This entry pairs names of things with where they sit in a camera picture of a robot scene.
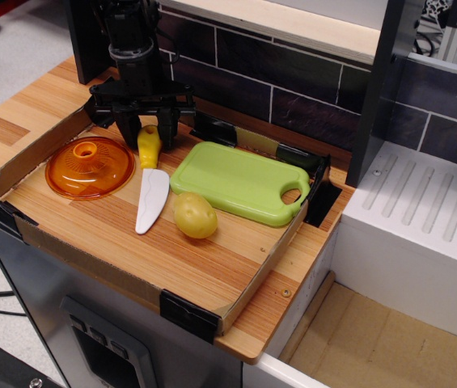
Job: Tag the white toy sink drainboard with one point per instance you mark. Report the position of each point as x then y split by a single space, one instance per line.
397 239

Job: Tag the dark grey vertical post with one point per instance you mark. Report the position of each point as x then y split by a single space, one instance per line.
396 42

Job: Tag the green plastic cutting board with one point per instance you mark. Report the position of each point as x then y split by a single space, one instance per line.
242 183

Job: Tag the yellow handled white toy knife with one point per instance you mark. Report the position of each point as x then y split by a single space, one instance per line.
155 182

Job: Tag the yellow toy potato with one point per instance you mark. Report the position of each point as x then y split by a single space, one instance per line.
194 216

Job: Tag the silver toy oven front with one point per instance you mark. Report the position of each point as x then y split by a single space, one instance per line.
98 337

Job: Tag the cardboard fence with black tape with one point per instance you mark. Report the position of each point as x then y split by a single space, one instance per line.
241 273

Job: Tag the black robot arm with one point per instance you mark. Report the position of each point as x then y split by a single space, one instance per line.
129 24

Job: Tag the orange transparent pot lid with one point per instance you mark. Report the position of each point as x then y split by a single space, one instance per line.
89 168

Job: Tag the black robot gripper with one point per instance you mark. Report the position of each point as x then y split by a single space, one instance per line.
142 88

